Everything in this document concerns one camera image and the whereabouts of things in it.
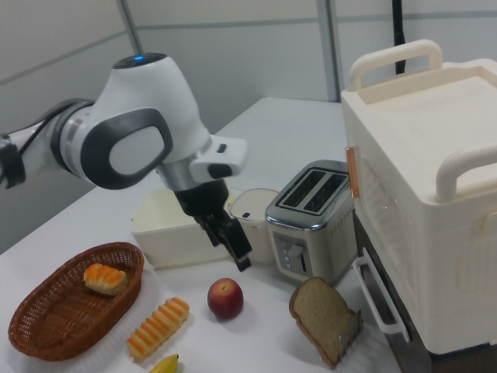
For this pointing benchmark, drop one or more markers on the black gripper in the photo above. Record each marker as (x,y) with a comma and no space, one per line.
(202,198)

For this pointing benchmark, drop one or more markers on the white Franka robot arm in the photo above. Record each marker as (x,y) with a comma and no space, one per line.
(147,101)

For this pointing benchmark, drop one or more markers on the small white lidded trash can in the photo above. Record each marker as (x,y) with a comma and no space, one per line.
(252,206)

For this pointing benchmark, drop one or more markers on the white square plastic bin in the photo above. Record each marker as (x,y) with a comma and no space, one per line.
(167,233)

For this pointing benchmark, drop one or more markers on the red apple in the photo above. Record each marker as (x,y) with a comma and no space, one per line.
(225,299)

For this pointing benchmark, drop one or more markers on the cream and silver toaster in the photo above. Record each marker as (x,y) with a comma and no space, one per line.
(310,241)

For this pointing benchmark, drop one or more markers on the long orange striped bread roll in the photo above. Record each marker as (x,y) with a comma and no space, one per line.
(159,328)

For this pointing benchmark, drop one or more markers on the short orange striped bread roll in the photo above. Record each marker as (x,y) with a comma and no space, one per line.
(105,279)

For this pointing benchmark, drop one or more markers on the yellow banana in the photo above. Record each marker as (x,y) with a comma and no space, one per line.
(167,365)

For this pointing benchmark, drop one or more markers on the brown wicker basket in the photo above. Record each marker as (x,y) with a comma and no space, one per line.
(46,322)

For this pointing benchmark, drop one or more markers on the black pole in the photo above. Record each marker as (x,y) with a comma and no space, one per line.
(398,35)

